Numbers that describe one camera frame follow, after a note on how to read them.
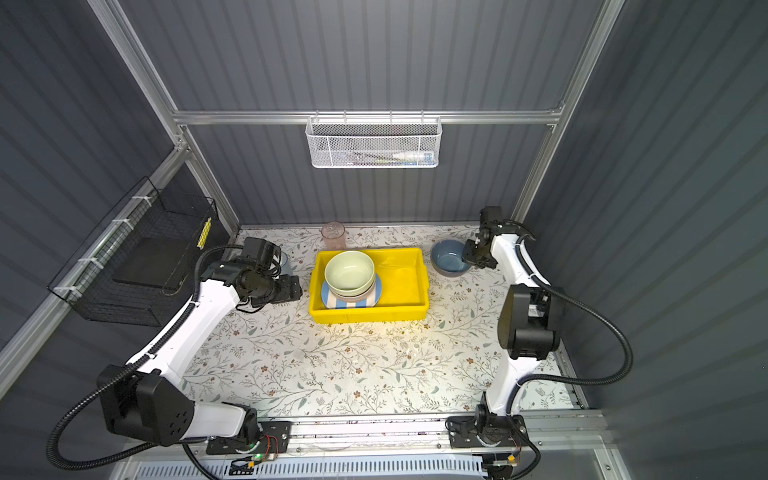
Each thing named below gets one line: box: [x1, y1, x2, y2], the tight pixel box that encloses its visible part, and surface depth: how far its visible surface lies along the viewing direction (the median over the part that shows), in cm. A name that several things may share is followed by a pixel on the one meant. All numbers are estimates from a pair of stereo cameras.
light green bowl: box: [324, 250, 376, 296], surface depth 95 cm
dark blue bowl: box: [430, 239, 471, 277], surface depth 98 cm
